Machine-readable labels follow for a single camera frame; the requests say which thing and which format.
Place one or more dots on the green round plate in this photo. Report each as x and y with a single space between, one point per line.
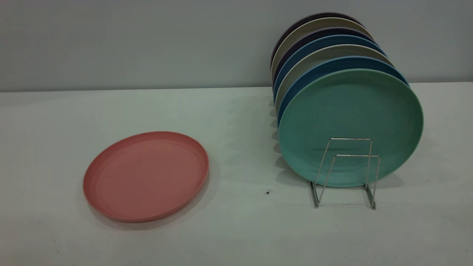
351 111

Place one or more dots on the dark purple round plate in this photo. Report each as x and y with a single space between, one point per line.
314 34

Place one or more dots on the dark brown round plate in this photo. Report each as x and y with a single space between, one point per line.
310 17

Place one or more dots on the beige round plate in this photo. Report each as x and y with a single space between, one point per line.
317 55
310 25

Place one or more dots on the medium blue round plate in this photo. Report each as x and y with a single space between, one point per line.
314 43

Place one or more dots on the dark blue round plate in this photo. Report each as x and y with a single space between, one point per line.
332 66

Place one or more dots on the pink round plate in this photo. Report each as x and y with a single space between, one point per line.
147 177

